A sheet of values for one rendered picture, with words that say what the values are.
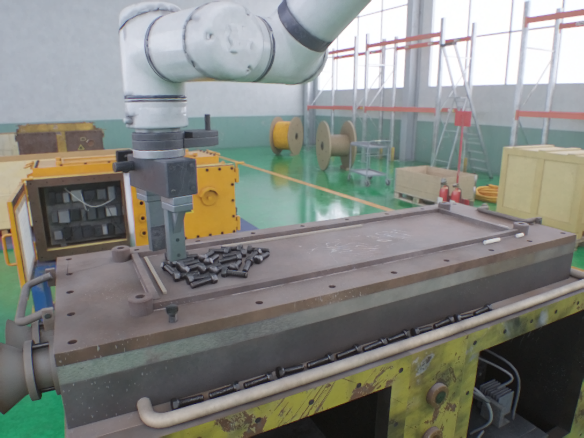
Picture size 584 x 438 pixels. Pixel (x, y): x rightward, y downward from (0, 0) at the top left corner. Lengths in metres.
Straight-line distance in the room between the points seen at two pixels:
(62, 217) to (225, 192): 1.21
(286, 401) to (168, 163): 0.44
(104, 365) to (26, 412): 2.34
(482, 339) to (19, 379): 0.91
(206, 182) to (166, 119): 2.83
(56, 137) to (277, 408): 8.56
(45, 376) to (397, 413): 0.66
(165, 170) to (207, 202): 2.86
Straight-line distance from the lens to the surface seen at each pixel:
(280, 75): 0.62
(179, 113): 0.64
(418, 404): 1.01
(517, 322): 1.15
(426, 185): 7.63
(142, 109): 0.63
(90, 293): 0.90
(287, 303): 0.78
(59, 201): 3.48
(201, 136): 0.67
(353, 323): 0.89
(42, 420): 2.96
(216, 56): 0.51
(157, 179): 0.63
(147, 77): 0.63
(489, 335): 1.08
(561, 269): 1.40
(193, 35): 0.52
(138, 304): 0.77
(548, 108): 10.31
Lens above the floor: 1.71
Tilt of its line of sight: 15 degrees down
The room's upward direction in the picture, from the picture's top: straight up
